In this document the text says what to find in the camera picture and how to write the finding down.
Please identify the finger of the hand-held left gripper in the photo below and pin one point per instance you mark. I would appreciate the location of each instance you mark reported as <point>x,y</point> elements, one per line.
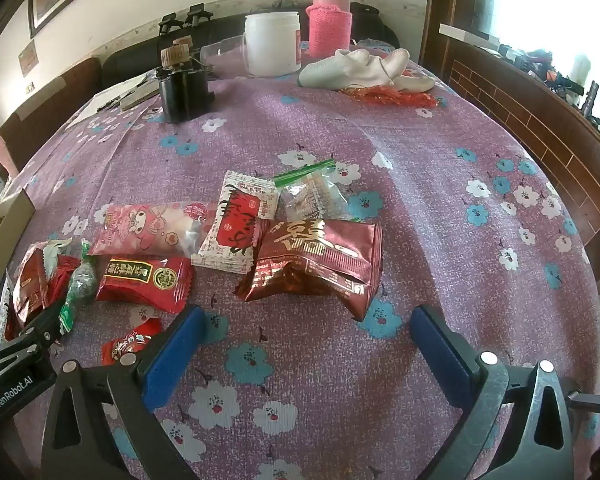
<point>45,322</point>

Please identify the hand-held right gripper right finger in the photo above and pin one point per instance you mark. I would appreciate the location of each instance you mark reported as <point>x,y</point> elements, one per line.
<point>440,352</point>

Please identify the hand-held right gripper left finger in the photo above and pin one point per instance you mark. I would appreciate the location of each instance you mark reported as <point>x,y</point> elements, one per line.
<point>176,345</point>

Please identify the bright red snack packet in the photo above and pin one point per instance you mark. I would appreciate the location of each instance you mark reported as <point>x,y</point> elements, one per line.
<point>30,280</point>

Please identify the small red candy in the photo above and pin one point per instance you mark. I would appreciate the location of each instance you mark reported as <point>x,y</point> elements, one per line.
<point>130,342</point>

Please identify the green candy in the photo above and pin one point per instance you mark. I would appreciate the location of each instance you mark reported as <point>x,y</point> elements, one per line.
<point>80,280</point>

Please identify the red packet with round emblem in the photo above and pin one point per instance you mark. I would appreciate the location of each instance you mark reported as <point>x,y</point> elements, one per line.
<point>145,282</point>

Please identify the pale green snack packet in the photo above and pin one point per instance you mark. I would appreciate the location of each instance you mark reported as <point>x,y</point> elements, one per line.
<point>57,250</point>

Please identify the pink rabbit print snack packet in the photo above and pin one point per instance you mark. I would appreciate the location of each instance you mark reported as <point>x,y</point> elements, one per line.
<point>140,227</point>

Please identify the dark red foil snack packet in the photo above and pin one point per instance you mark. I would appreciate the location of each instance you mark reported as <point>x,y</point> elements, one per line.
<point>325,247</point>
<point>290,287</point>

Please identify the white and red snack packet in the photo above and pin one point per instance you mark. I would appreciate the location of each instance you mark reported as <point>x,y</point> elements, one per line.
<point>237,220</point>

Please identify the clear zip bag green strip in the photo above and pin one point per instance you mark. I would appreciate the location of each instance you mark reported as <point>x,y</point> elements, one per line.
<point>312,192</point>

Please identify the white paper sheet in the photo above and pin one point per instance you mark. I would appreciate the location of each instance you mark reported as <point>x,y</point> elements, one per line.
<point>100,105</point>

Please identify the brown armchair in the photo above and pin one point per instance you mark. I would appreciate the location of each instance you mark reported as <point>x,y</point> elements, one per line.
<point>55,95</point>

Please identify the black pen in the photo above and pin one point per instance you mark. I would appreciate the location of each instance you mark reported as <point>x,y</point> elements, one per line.
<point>111,102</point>

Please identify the wooden cabinet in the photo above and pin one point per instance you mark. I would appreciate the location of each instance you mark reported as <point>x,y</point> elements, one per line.
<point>525,125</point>

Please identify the brown notebook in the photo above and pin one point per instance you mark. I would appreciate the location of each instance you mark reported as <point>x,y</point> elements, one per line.
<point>140,96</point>

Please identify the black device with wooden spool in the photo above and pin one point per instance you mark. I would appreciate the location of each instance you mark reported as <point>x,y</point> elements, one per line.
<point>183,41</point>
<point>185,92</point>

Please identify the orange-red plastic wrapper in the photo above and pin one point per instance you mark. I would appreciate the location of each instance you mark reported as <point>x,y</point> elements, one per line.
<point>385,95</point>

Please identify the white socks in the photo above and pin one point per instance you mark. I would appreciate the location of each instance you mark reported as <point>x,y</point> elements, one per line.
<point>360,67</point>

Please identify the grey flashlight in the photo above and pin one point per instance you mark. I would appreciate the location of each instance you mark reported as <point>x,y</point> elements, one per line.
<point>590,96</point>

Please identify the white mug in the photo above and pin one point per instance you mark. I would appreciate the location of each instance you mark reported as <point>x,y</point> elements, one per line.
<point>272,42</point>

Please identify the black clamp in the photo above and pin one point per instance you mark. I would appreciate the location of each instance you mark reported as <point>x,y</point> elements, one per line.
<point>170,22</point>
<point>198,14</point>

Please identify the pink lidded jar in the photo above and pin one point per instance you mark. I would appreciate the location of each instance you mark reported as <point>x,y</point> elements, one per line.
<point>329,25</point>

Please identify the wall outlet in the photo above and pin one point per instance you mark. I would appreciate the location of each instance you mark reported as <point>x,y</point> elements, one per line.
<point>30,87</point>

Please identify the small framed wall picture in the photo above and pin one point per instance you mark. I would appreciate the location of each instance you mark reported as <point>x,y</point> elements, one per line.
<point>27,57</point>

